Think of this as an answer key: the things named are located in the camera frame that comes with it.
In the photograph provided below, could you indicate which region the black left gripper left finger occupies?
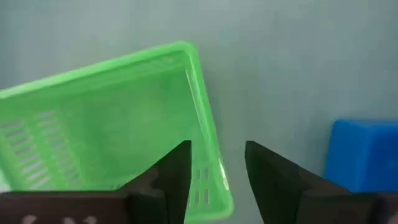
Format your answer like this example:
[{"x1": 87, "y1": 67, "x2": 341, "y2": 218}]
[{"x1": 0, "y1": 139, "x2": 192, "y2": 224}]

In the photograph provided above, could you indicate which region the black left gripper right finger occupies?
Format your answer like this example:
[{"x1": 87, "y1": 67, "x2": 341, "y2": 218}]
[{"x1": 244, "y1": 141, "x2": 398, "y2": 224}]

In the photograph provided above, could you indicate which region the blue slotted plastic basket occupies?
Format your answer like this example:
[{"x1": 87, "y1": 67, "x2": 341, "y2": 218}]
[{"x1": 324, "y1": 119, "x2": 398, "y2": 194}]

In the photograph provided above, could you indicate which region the green slotted plastic basket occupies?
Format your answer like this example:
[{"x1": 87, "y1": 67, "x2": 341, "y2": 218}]
[{"x1": 0, "y1": 40, "x2": 236, "y2": 224}]

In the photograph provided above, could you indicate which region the green table mat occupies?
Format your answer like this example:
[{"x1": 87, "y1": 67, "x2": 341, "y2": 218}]
[{"x1": 0, "y1": 0, "x2": 398, "y2": 224}]

